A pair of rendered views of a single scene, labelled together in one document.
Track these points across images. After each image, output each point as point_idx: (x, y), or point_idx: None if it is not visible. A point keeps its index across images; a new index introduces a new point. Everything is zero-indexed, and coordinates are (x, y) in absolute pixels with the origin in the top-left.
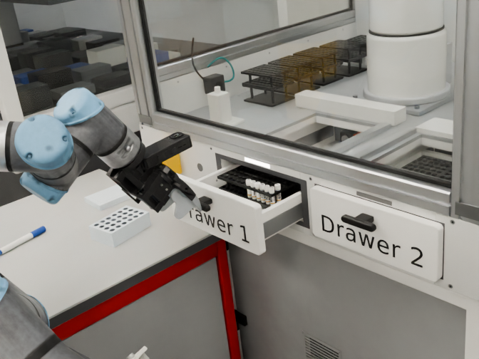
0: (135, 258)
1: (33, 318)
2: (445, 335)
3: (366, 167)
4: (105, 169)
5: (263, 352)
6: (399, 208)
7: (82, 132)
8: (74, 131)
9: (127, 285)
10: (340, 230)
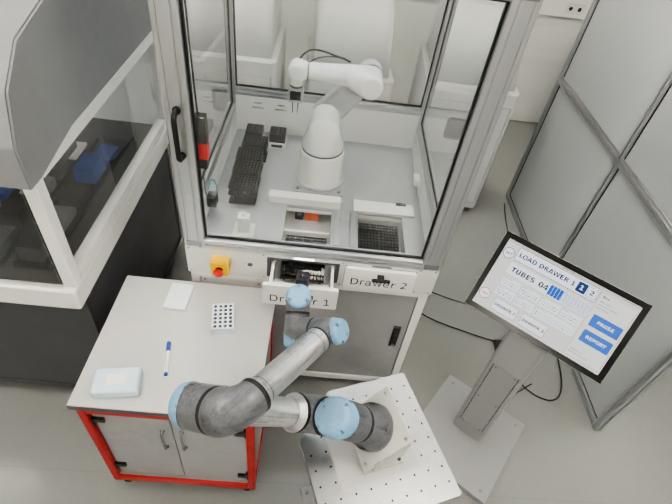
0: (255, 335)
1: (358, 403)
2: (404, 307)
3: (378, 255)
4: (110, 268)
5: (282, 338)
6: (395, 269)
7: (308, 307)
8: (306, 309)
9: (267, 353)
10: (361, 282)
